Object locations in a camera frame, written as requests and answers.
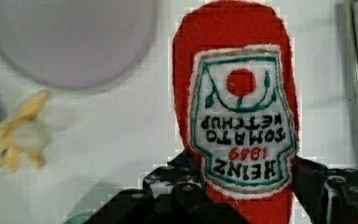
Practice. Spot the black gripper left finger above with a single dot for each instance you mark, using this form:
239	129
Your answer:
171	194

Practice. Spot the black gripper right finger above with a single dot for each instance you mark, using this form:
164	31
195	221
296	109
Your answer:
328	195

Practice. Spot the red felt ketchup bottle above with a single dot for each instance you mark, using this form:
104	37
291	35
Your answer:
235	103

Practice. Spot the peeled banana toy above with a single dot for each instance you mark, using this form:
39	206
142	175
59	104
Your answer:
30	131

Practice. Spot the round lilac plate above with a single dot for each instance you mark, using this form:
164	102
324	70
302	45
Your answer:
74	44

